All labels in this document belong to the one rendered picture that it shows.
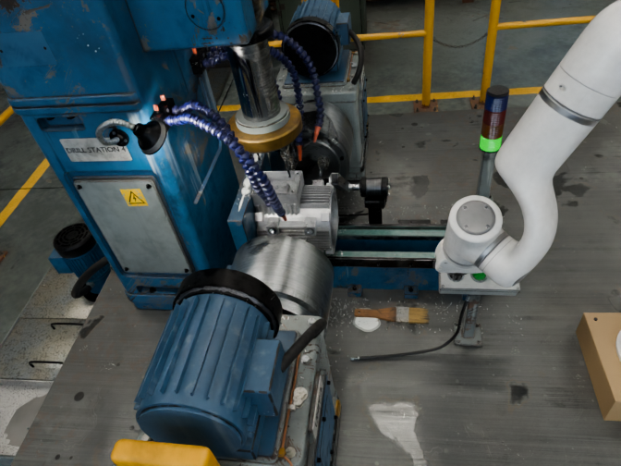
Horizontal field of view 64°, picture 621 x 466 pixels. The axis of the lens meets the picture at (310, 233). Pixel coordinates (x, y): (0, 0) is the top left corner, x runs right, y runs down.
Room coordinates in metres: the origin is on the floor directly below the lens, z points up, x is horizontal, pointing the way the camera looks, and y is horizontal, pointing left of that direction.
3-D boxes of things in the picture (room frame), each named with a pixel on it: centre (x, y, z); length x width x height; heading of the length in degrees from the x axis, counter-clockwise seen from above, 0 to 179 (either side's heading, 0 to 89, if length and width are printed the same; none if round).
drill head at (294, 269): (0.70, 0.12, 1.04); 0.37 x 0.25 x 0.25; 165
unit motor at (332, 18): (1.65, -0.17, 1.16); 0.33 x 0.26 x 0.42; 165
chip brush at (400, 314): (0.82, -0.18, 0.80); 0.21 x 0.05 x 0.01; 74
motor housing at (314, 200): (1.04, 0.02, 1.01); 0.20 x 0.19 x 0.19; 75
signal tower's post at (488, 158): (1.19, -0.58, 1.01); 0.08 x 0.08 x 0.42; 75
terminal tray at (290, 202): (1.05, 0.06, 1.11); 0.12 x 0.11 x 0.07; 75
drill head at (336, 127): (1.36, -0.06, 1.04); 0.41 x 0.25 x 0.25; 165
